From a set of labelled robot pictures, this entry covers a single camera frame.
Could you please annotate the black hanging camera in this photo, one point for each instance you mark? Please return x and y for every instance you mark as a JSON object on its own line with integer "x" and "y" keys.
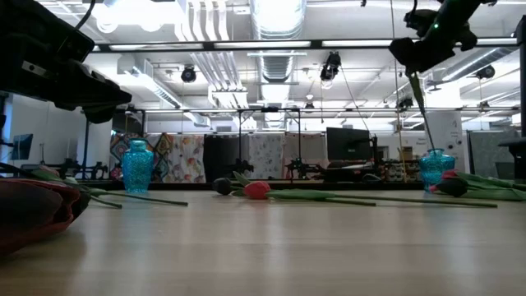
{"x": 330, "y": 66}
{"x": 188, "y": 75}
{"x": 485, "y": 72}

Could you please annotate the colourful geometric patterned cloth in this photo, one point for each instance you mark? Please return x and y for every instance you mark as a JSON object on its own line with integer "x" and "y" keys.
{"x": 164, "y": 148}

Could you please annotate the silver ventilation duct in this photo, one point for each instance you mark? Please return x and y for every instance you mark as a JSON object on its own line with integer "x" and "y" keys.
{"x": 277, "y": 24}

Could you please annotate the grey partition panel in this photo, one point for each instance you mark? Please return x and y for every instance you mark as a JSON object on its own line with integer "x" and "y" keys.
{"x": 485, "y": 152}

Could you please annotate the blue glass vase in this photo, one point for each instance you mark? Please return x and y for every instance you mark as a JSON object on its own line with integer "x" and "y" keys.
{"x": 137, "y": 168}
{"x": 431, "y": 168}

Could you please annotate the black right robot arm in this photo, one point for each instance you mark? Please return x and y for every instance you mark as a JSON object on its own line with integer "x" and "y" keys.
{"x": 456, "y": 12}

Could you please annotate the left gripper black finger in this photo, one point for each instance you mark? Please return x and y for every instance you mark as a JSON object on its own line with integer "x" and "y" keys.
{"x": 121, "y": 98}
{"x": 82, "y": 90}

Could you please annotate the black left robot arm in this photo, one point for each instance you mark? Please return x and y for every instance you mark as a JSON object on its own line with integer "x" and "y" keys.
{"x": 37, "y": 24}

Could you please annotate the pale patterned cloth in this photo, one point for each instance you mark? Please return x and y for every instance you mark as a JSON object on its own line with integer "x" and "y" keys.
{"x": 312, "y": 148}

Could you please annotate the black fabric panel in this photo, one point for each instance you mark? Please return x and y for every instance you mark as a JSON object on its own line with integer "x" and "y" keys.
{"x": 222, "y": 156}

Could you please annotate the black neighbouring rig frame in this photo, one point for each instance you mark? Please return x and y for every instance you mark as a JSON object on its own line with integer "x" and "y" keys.
{"x": 269, "y": 109}

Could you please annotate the floral patterned cloth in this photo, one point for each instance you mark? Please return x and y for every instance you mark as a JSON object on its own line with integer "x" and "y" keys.
{"x": 187, "y": 160}

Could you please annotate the blue wall screen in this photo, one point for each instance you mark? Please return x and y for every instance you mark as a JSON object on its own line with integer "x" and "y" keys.
{"x": 21, "y": 146}

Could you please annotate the black monitor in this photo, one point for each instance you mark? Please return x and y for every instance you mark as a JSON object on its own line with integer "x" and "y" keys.
{"x": 348, "y": 144}

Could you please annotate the black vertical post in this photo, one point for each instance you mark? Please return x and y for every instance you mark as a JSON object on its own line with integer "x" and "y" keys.
{"x": 522, "y": 82}

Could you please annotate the black beam with light strips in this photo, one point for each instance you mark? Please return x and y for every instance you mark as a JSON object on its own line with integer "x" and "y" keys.
{"x": 209, "y": 45}

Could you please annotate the black chair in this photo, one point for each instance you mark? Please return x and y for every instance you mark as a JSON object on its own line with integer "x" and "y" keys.
{"x": 513, "y": 148}

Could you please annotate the white column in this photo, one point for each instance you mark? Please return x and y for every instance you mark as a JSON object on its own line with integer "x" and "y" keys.
{"x": 448, "y": 131}

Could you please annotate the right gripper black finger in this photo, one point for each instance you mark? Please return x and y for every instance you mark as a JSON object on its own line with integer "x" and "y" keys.
{"x": 419, "y": 51}
{"x": 413, "y": 69}

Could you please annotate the white ceiling pipes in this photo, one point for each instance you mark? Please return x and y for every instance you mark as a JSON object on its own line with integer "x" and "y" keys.
{"x": 205, "y": 24}

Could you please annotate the neighbouring station robot arm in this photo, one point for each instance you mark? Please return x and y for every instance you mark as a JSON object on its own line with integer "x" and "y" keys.
{"x": 300, "y": 167}
{"x": 242, "y": 167}
{"x": 94, "y": 169}

